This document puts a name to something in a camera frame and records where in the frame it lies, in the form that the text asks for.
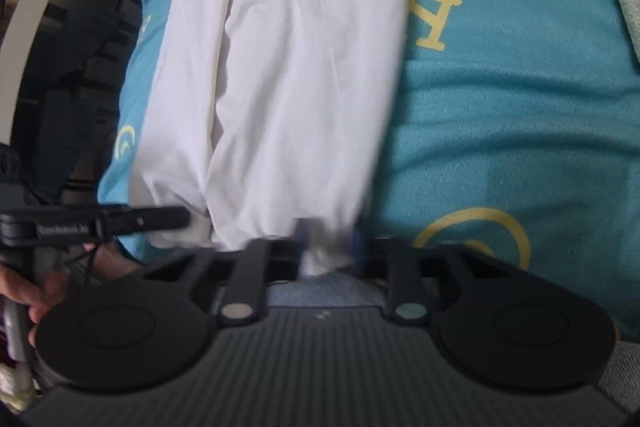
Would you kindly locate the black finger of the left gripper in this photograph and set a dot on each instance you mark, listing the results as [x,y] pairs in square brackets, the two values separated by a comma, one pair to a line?
[123,220]

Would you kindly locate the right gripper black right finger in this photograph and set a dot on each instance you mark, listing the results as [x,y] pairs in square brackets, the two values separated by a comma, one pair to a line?
[394,263]

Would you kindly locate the teal patterned bed sheet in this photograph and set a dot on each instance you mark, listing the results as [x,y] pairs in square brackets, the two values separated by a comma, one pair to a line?
[514,130]

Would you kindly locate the person's left hand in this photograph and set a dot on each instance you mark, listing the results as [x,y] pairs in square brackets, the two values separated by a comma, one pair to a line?
[108,264]

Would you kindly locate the white t-shirt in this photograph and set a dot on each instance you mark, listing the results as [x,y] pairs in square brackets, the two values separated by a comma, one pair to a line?
[268,115]

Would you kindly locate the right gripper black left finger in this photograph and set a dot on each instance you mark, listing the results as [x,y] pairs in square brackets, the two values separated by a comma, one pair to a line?
[262,262]

